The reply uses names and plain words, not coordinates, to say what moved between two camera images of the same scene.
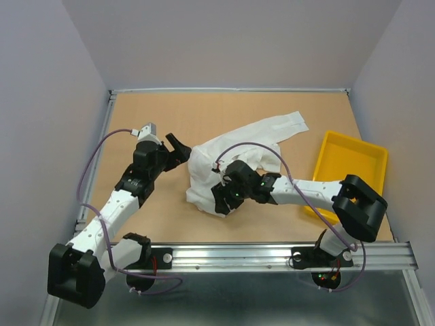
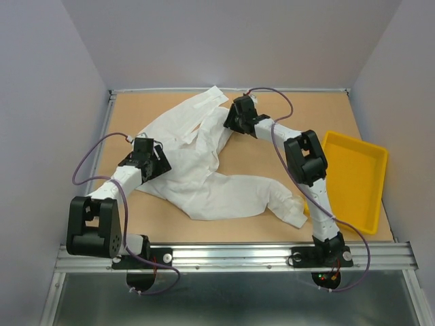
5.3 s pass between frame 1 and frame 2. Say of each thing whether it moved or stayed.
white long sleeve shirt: moved
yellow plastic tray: stayed
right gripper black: moved
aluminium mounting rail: stayed
